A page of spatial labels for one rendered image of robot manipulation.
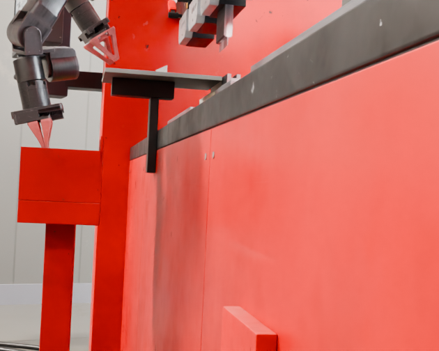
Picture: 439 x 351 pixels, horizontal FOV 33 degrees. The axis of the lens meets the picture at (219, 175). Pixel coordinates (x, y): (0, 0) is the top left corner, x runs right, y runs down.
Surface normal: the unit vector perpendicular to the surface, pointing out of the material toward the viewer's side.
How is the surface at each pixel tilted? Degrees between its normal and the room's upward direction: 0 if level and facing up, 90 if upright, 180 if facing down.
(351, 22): 90
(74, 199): 90
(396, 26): 90
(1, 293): 90
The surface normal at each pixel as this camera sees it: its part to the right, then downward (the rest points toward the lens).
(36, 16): 0.52, 0.21
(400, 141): -0.98, -0.05
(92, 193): 0.15, -0.01
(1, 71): 0.44, 0.00
